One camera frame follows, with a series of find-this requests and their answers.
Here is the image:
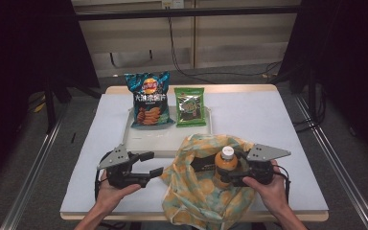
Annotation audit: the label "black stand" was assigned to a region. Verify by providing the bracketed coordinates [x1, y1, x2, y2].
[42, 80, 60, 133]

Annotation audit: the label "blue potato chip bag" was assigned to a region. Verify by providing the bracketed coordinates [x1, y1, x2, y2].
[124, 71, 175, 129]

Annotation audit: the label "black box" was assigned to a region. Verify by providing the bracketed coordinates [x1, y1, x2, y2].
[190, 156, 219, 173]

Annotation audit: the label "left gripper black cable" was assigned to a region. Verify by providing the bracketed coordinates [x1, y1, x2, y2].
[93, 152, 113, 200]

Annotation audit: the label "metal floor rail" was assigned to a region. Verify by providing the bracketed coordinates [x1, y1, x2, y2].
[0, 103, 70, 230]
[292, 94, 368, 230]

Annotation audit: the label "black floor cables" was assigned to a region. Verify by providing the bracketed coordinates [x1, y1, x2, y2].
[292, 82, 329, 133]

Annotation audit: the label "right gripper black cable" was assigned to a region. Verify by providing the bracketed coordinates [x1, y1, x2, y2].
[272, 164, 292, 205]

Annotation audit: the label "beige cabinet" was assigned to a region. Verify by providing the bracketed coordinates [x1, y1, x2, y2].
[71, 0, 301, 78]

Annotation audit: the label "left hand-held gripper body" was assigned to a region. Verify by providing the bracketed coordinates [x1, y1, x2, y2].
[96, 144, 142, 190]

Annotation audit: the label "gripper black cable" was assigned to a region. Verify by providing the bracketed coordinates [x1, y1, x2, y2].
[93, 152, 113, 200]
[272, 164, 292, 205]

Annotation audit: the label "white wall socket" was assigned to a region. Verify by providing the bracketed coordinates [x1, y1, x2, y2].
[161, 0, 185, 10]

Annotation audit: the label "orange juice bottle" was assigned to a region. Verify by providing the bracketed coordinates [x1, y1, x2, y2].
[213, 146, 240, 190]

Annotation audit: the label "white table mat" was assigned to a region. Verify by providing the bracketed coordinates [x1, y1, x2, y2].
[59, 91, 330, 215]

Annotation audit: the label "black frame bar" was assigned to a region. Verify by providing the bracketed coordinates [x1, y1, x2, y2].
[75, 5, 301, 22]

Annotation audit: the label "black curtain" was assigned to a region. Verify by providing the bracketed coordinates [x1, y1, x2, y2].
[276, 0, 368, 167]
[0, 0, 101, 193]

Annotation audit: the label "black power cable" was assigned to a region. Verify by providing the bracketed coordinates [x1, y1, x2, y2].
[167, 8, 284, 84]

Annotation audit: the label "person's right hand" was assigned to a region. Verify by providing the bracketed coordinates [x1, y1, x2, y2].
[241, 159, 291, 219]

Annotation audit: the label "person's left hand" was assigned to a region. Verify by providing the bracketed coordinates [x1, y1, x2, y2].
[95, 169, 142, 209]

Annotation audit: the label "white tray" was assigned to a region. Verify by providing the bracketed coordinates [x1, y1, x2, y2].
[122, 105, 214, 158]

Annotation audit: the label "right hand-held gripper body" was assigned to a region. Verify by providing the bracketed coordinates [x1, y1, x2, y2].
[244, 143, 292, 187]

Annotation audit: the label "green snack packet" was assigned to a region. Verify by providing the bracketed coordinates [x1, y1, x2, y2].
[173, 86, 207, 128]

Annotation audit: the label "fruit print fabric bag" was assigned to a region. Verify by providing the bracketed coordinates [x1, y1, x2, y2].
[160, 133, 257, 230]

